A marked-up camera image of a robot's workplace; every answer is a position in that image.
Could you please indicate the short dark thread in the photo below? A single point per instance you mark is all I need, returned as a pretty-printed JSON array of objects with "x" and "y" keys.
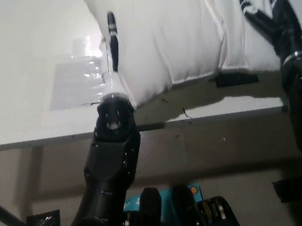
[{"x": 186, "y": 113}]

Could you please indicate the black slanted table leg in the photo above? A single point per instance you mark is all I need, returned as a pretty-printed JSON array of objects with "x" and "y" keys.
[{"x": 8, "y": 217}]

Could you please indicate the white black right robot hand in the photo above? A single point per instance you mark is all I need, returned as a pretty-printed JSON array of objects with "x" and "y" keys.
[{"x": 288, "y": 33}]

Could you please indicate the black robot legs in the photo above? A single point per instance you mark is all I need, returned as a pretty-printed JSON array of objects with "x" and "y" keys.
[{"x": 182, "y": 209}]

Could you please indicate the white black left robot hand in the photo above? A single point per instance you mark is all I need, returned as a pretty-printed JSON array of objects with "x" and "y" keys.
[{"x": 114, "y": 49}]

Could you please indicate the white square pillow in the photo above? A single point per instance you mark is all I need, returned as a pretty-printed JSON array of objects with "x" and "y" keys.
[{"x": 172, "y": 35}]

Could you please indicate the grey laminated sheet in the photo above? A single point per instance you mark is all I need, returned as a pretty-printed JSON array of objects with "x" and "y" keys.
[{"x": 75, "y": 86}]

